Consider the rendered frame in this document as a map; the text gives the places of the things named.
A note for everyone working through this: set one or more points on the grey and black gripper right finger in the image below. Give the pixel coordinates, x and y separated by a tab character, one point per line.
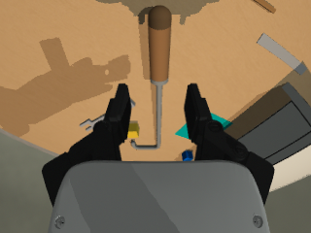
218	145

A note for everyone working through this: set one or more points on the brown wooden handle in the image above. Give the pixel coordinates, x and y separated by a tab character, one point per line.
159	28

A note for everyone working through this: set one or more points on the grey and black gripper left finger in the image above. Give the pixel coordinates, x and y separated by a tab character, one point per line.
104	141

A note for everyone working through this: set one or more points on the teal flat square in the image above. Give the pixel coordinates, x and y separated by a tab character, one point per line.
183	132

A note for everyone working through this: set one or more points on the blue cube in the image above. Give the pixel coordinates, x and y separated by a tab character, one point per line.
187	155

